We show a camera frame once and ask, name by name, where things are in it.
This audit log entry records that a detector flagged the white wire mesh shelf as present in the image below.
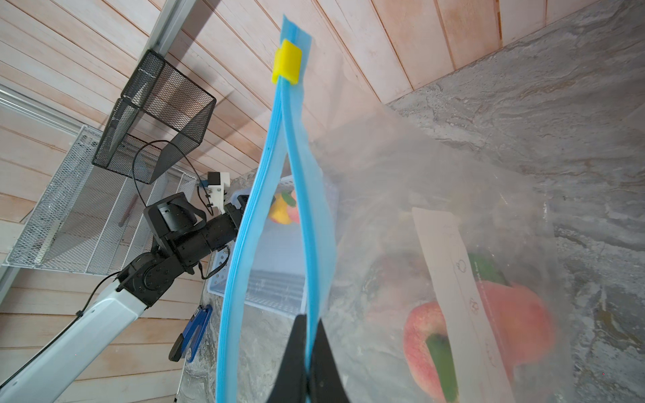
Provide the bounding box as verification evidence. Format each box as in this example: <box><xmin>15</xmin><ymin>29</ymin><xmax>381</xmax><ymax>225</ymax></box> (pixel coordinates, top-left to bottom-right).
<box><xmin>4</xmin><ymin>125</ymin><xmax>197</xmax><ymax>275</ymax></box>

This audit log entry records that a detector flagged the yellow mango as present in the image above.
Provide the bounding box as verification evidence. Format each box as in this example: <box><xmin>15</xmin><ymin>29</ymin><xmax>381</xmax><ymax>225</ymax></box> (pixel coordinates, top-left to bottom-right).
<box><xmin>268</xmin><ymin>193</ymin><xmax>292</xmax><ymax>225</ymax></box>

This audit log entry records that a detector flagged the clear zip-top bag with label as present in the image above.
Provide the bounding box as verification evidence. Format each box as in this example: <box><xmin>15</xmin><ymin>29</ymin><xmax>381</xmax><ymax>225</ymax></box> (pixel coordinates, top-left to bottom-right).
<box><xmin>215</xmin><ymin>19</ymin><xmax>573</xmax><ymax>402</ymax></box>

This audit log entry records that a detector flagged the light blue plastic basket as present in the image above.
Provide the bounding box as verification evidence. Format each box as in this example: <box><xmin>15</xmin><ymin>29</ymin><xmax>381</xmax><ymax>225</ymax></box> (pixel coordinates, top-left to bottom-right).
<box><xmin>207</xmin><ymin>177</ymin><xmax>339</xmax><ymax>318</ymax></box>

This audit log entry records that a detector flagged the pink peach with leaf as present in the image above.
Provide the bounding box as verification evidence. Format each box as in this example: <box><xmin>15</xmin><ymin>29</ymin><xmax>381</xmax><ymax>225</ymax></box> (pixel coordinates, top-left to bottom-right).
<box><xmin>469</xmin><ymin>254</ymin><xmax>556</xmax><ymax>380</ymax></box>

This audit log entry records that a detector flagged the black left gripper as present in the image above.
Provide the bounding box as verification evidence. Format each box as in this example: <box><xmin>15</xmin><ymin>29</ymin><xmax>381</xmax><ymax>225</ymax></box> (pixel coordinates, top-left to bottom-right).
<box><xmin>224</xmin><ymin>195</ymin><xmax>250</xmax><ymax>238</ymax></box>

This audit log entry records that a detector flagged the aluminium wall frame rail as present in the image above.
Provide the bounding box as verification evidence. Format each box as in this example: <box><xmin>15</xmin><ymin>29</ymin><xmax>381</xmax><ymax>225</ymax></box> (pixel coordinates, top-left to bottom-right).
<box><xmin>0</xmin><ymin>0</ymin><xmax>198</xmax><ymax>303</ymax></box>

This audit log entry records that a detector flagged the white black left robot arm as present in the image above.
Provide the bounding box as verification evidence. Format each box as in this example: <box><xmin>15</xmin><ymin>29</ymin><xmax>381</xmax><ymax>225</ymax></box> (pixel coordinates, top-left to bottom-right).
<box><xmin>1</xmin><ymin>192</ymin><xmax>244</xmax><ymax>402</ymax></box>

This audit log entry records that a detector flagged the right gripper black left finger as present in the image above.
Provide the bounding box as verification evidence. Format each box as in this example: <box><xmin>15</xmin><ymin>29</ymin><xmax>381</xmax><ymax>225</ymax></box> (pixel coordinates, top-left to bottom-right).
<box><xmin>266</xmin><ymin>315</ymin><xmax>307</xmax><ymax>403</ymax></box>

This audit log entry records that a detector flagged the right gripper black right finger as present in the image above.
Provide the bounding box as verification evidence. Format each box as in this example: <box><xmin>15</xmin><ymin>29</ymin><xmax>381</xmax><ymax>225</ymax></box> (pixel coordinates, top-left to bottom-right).
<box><xmin>308</xmin><ymin>321</ymin><xmax>350</xmax><ymax>403</ymax></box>

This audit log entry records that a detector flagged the black mesh wall basket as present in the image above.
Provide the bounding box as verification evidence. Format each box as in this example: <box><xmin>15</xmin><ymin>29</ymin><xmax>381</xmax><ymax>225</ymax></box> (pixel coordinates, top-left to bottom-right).
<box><xmin>92</xmin><ymin>50</ymin><xmax>217</xmax><ymax>184</ymax></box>

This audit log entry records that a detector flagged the blue object beside table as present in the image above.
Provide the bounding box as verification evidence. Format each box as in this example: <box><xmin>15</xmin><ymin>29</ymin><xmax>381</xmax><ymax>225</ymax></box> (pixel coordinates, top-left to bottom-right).
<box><xmin>168</xmin><ymin>305</ymin><xmax>213</xmax><ymax>363</ymax></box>

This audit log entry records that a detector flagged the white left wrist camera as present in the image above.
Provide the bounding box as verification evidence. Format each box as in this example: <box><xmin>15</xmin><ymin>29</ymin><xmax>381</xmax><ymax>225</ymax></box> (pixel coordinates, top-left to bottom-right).
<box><xmin>199</xmin><ymin>171</ymin><xmax>231</xmax><ymax>216</ymax></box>

